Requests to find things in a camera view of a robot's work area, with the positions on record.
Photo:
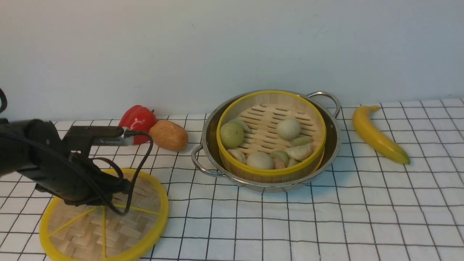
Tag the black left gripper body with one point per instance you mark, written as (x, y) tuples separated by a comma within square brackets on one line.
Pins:
[(94, 184)]

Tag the white grid tablecloth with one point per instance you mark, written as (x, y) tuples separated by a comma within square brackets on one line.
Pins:
[(363, 207)]

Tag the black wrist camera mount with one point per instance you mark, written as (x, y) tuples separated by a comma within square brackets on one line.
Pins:
[(83, 138)]

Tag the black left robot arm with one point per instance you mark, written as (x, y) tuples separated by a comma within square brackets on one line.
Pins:
[(29, 144)]

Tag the green round bun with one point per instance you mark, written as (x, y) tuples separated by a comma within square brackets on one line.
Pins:
[(232, 133)]

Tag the red bell pepper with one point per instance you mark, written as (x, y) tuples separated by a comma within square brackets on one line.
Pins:
[(139, 119)]

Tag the pink dumpling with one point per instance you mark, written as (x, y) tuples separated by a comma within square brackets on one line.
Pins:
[(278, 164)]

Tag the yellow-rimmed bamboo steamer basket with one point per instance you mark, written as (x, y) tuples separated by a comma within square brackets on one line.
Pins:
[(262, 111)]

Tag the white dumpling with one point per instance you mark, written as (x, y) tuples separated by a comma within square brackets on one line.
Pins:
[(299, 153)]

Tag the yellow banana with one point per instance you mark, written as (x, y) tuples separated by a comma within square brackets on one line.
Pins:
[(376, 139)]

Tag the yellow-rimmed woven steamer lid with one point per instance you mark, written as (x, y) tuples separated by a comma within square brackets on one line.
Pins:
[(95, 233)]

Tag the brown potato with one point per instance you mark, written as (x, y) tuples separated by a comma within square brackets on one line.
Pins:
[(169, 136)]

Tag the white round bun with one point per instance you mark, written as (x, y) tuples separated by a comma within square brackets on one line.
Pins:
[(260, 160)]

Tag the stainless steel pot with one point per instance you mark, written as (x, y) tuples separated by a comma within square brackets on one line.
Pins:
[(206, 157)]

